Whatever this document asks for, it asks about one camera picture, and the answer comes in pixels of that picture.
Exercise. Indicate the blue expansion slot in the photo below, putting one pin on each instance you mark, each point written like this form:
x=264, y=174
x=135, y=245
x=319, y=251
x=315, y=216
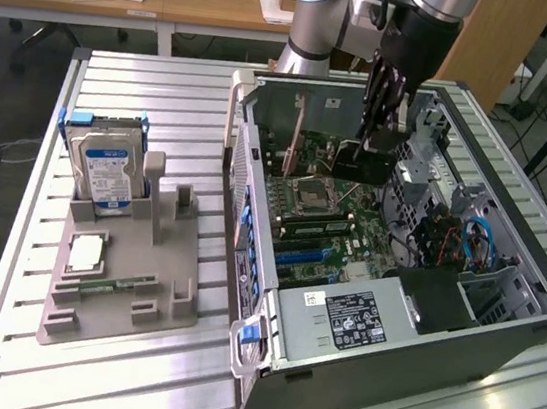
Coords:
x=304, y=257

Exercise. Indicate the black graphics card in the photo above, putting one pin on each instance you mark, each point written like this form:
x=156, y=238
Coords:
x=364, y=168

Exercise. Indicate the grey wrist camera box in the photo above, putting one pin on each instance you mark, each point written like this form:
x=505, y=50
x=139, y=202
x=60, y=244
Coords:
x=363, y=4

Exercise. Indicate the grey parts rack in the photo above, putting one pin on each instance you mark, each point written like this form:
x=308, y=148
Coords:
x=108, y=314

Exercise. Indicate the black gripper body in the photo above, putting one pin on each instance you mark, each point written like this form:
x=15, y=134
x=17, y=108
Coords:
x=416, y=42

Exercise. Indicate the silver chipset heat sink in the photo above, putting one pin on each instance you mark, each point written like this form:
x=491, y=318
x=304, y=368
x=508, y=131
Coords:
x=358, y=272

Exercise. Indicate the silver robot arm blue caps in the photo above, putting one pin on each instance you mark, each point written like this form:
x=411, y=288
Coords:
x=318, y=19

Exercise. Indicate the black chair base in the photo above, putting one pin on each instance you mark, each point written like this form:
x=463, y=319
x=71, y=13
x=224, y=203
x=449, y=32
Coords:
x=38, y=35

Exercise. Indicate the grey disk bay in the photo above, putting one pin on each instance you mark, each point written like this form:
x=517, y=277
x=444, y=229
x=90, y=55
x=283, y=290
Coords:
x=509, y=291

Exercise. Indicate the wooden cabinet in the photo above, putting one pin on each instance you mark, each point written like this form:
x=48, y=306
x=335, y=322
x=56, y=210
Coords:
x=500, y=53

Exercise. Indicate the hard disk blue carrier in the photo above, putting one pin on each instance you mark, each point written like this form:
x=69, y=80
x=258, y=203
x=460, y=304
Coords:
x=105, y=177

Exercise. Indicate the wooden desk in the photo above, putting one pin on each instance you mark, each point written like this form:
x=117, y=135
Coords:
x=203, y=9

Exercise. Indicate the CPU socket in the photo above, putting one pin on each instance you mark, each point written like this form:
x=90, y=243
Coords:
x=312, y=194

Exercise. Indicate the green motherboard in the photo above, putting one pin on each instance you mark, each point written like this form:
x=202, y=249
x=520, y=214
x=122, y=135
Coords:
x=368, y=247

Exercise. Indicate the black plastic shroud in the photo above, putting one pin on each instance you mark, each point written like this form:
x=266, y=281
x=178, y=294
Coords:
x=437, y=299

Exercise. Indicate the grey power supply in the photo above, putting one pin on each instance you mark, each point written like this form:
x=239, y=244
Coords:
x=301, y=339

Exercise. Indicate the open black PC case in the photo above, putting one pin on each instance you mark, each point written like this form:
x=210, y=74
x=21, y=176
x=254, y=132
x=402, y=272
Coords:
x=379, y=395

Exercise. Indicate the green RAM stick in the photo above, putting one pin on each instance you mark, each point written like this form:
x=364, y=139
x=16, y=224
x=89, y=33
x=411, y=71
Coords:
x=109, y=286

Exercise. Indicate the blue case latch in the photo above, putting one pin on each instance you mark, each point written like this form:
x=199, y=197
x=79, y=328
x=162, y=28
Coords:
x=247, y=334

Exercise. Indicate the grey metal drive cage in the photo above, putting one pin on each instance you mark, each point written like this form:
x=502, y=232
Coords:
x=411, y=174

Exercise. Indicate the silver CPU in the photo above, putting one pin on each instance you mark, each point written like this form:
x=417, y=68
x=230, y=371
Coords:
x=84, y=255

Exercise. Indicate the white paper sheets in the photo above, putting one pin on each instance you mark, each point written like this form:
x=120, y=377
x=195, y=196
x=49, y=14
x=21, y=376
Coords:
x=271, y=7

